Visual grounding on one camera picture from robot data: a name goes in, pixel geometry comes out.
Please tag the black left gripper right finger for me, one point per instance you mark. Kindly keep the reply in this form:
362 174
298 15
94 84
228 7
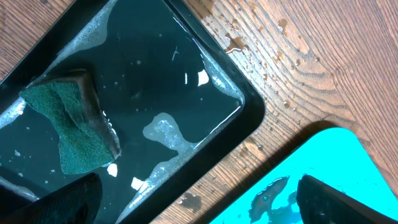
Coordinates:
321 203

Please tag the blue serving tray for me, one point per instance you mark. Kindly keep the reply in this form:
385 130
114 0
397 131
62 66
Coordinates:
334 156

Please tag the black water tray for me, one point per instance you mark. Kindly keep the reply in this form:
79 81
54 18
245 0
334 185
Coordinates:
176 101

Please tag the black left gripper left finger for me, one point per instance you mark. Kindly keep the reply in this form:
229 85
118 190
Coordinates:
77 202

